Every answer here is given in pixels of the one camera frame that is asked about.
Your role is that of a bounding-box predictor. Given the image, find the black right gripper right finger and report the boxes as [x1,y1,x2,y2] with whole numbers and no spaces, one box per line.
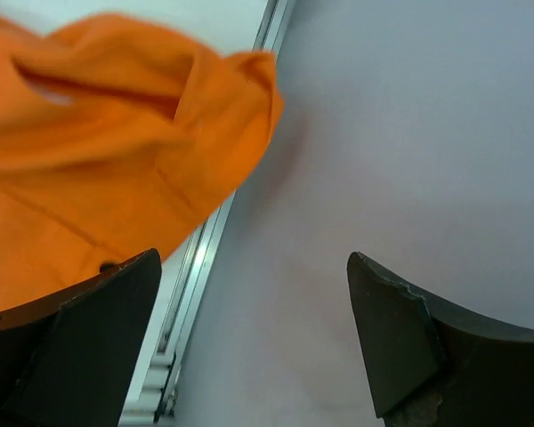
[346,252,534,426]

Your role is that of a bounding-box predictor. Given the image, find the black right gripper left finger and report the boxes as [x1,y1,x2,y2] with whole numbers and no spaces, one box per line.
[0,249,161,426]

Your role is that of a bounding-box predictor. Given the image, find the orange trousers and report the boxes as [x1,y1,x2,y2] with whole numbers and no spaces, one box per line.
[0,13,283,311]

